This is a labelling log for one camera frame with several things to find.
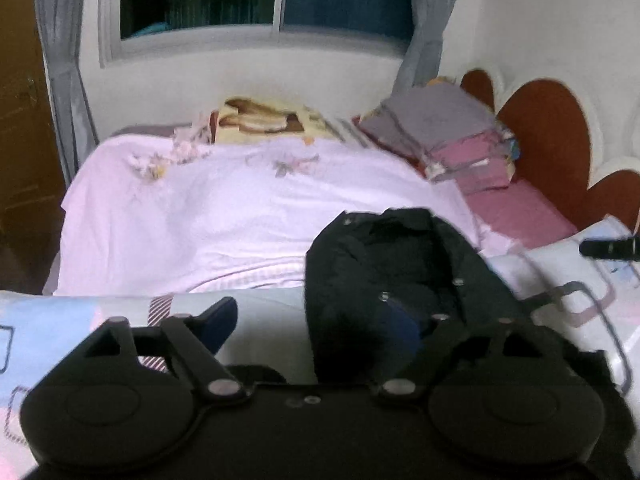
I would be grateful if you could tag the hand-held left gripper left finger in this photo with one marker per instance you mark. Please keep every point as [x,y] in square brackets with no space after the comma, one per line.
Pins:
[224,316]

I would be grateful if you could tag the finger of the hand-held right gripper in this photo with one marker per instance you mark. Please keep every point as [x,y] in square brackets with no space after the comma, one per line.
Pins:
[607,249]

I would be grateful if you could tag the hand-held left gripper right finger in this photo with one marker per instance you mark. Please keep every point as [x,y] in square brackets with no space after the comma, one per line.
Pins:
[400,326]

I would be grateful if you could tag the black jacket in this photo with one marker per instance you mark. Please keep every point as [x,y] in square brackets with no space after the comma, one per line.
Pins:
[400,260]

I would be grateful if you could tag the maroon bed sheet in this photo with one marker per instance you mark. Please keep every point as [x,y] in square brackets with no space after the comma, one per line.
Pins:
[520,215]

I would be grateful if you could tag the light pink floral blanket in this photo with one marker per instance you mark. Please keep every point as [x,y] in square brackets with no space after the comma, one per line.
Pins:
[225,210]

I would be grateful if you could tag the white and brown headboard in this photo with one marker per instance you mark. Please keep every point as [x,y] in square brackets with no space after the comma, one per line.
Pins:
[545,130]

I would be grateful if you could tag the colourful printed folded cloth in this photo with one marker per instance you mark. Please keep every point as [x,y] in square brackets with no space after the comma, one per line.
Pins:
[511,155]

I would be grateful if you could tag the pink folded cloth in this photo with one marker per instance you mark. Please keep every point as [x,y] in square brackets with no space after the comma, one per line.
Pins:
[470,156]

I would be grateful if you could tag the patterned white blue pink blanket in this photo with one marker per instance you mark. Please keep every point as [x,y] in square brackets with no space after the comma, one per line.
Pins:
[50,315]

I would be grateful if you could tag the yellow printed pillow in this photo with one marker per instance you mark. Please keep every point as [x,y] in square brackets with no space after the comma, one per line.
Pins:
[260,120]

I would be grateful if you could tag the grey folded cloth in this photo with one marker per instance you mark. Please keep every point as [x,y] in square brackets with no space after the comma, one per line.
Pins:
[430,115]

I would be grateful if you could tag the brown wooden wardrobe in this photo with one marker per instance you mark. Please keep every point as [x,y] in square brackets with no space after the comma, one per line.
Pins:
[25,135]

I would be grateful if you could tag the grey curtain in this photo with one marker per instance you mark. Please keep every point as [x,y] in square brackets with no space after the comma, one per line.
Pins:
[65,60]
[425,35]

